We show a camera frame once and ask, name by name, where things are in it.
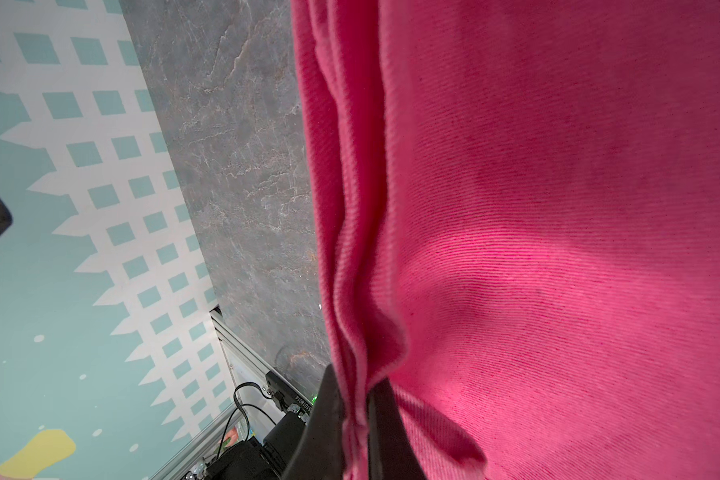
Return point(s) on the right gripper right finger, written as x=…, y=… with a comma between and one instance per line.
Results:
x=390, y=455

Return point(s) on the pink long pants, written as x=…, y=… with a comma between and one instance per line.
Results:
x=517, y=208

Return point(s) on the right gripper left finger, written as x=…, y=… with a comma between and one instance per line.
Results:
x=319, y=454

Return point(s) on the aluminium front rail frame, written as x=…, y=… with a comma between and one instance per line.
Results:
x=228, y=379

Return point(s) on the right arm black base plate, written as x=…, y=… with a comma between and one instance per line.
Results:
x=257, y=460

